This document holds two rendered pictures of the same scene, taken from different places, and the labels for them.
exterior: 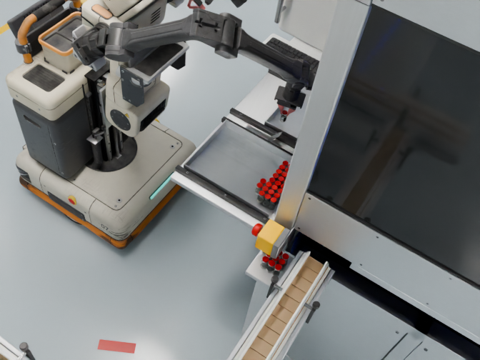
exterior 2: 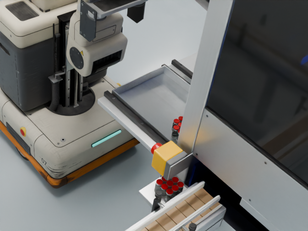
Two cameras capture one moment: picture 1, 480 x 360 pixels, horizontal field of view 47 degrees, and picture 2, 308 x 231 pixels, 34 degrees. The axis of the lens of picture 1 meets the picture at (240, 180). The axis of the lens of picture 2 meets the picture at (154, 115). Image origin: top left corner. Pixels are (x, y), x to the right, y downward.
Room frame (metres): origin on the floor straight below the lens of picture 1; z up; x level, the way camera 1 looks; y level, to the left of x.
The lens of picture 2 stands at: (-0.13, -0.35, 2.11)
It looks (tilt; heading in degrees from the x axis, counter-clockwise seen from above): 43 degrees down; 17
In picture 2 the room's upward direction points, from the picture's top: 10 degrees clockwise
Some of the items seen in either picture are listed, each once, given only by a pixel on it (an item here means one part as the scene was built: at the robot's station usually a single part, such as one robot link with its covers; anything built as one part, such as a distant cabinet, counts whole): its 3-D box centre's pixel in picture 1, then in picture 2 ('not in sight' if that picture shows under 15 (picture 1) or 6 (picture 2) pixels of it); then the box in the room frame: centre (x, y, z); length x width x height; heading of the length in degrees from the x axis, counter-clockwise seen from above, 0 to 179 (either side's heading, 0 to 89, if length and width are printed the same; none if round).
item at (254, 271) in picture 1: (274, 268); (168, 196); (0.82, -0.16, 0.87); 0.14 x 0.13 x 0.02; 65
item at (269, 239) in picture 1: (271, 238); (168, 159); (0.86, -0.12, 0.99); 0.08 x 0.07 x 0.07; 65
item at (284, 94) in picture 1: (291, 92); not in sight; (1.42, -0.13, 1.05); 0.10 x 0.07 x 0.07; 82
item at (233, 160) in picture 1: (245, 167); (169, 106); (1.18, -0.01, 0.90); 0.34 x 0.26 x 0.04; 65
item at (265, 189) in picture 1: (273, 181); (191, 122); (1.13, -0.11, 0.90); 0.18 x 0.02 x 0.05; 155
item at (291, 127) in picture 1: (320, 124); not in sight; (1.44, -0.26, 0.90); 0.34 x 0.26 x 0.04; 65
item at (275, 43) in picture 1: (303, 64); not in sight; (1.85, -0.18, 0.82); 0.40 x 0.14 x 0.02; 64
